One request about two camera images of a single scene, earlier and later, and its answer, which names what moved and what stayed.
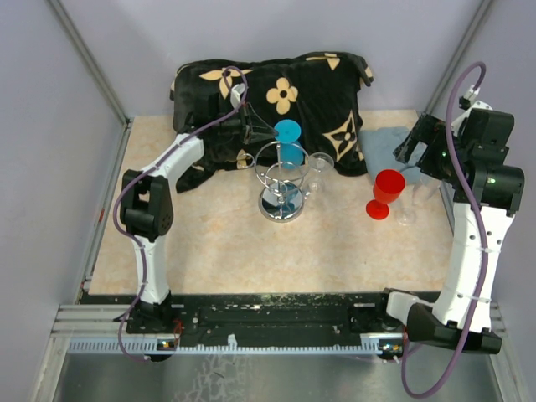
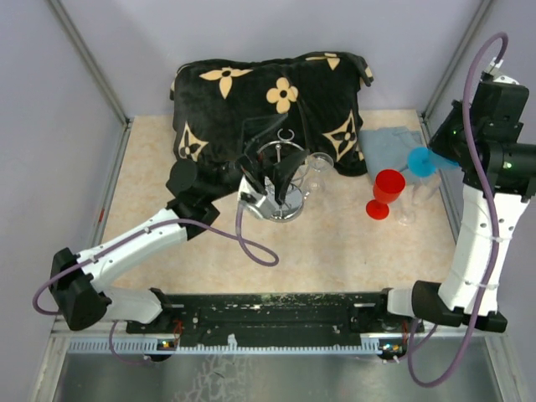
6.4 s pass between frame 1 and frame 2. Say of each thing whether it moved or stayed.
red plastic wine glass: stayed
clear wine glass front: stayed
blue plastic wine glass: moved
